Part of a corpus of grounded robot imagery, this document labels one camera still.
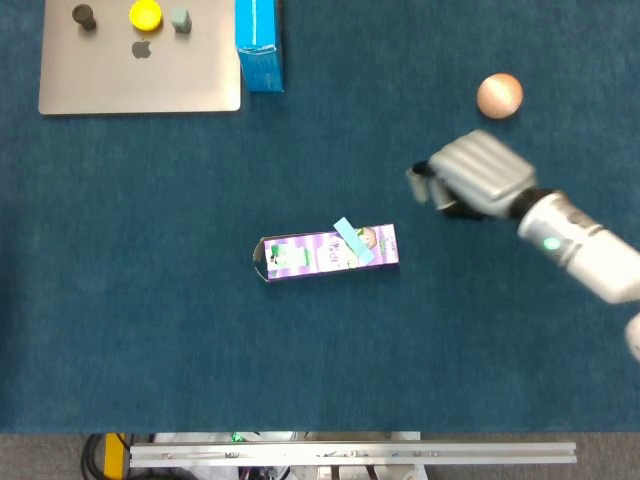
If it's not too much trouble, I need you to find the black cylinder cap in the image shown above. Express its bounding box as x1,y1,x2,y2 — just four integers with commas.
71,3,98,31

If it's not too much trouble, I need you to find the blue upright carton box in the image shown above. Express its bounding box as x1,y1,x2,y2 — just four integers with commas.
233,0,287,94

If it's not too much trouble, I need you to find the yellow fluted cap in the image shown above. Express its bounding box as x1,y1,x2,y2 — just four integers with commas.
128,0,164,33

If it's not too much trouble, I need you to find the blue felt table cloth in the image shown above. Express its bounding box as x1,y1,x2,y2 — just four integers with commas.
0,0,640,435

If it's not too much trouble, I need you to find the light blue piece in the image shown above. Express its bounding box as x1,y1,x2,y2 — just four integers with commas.
332,216,377,265

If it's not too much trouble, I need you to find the black cable bundle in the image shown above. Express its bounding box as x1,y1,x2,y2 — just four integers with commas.
81,433,109,480

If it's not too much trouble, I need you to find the peach coloured ball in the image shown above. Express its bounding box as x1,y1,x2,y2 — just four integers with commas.
476,72,525,120

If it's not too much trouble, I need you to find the aluminium profile rail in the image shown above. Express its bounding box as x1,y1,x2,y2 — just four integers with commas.
128,440,578,469

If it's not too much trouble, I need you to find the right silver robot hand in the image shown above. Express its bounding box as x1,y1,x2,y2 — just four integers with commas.
405,128,539,221

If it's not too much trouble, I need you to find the silver closed laptop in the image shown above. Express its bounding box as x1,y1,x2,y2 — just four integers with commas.
38,0,243,117

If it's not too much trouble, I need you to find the grey-green small block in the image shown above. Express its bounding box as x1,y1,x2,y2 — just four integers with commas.
169,6,194,35

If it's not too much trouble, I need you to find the purple carton box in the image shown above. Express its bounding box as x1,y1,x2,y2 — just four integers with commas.
249,223,401,284

